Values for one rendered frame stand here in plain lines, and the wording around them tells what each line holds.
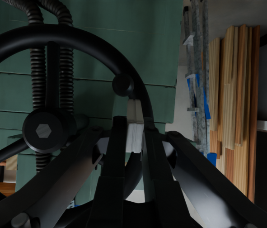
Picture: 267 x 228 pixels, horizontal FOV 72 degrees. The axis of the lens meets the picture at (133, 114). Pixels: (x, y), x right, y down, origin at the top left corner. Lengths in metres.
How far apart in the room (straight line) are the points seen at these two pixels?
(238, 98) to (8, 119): 1.62
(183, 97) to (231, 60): 1.40
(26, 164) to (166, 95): 0.32
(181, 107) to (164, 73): 2.58
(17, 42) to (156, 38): 0.30
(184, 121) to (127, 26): 2.65
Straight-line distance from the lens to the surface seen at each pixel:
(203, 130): 1.25
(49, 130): 0.26
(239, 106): 1.76
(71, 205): 0.39
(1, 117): 0.52
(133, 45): 0.46
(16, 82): 0.51
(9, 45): 0.31
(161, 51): 0.47
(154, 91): 0.44
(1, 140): 0.53
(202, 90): 1.24
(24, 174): 0.41
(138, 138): 0.16
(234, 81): 1.80
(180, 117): 3.02
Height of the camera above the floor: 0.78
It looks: 1 degrees up
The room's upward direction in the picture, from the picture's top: 176 degrees counter-clockwise
